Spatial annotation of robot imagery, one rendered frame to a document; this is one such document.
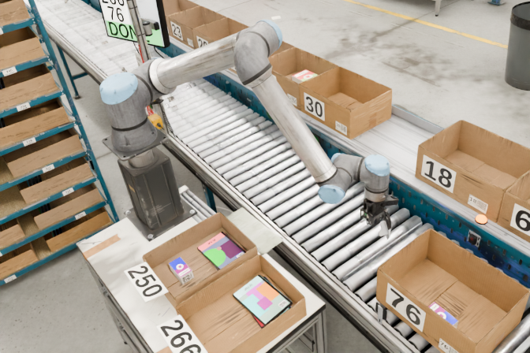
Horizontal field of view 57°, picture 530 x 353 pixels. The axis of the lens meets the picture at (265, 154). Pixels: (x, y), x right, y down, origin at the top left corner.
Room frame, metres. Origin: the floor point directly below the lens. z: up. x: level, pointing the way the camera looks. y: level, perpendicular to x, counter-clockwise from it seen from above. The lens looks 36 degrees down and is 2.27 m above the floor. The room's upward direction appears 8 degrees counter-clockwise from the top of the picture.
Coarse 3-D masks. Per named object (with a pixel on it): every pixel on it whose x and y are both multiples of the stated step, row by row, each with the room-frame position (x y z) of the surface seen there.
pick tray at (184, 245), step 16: (208, 224) 1.56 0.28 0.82; (224, 224) 1.57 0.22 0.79; (176, 240) 1.47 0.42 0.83; (192, 240) 1.51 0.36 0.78; (240, 240) 1.47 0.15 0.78; (144, 256) 1.39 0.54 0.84; (160, 256) 1.43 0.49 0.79; (176, 256) 1.45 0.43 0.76; (192, 256) 1.44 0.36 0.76; (240, 256) 1.32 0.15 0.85; (160, 272) 1.37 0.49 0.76; (192, 272) 1.35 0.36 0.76; (208, 272) 1.34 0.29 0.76; (224, 272) 1.27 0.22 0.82; (176, 288) 1.28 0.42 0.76; (192, 288) 1.20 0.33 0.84; (176, 304) 1.16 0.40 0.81
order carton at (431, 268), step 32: (416, 256) 1.23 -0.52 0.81; (448, 256) 1.19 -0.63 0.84; (384, 288) 1.08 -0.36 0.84; (416, 288) 1.13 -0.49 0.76; (448, 288) 1.11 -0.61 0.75; (480, 288) 1.07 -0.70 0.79; (512, 288) 0.99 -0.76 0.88; (480, 320) 0.97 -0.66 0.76; (512, 320) 0.90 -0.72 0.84; (480, 352) 0.81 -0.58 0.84
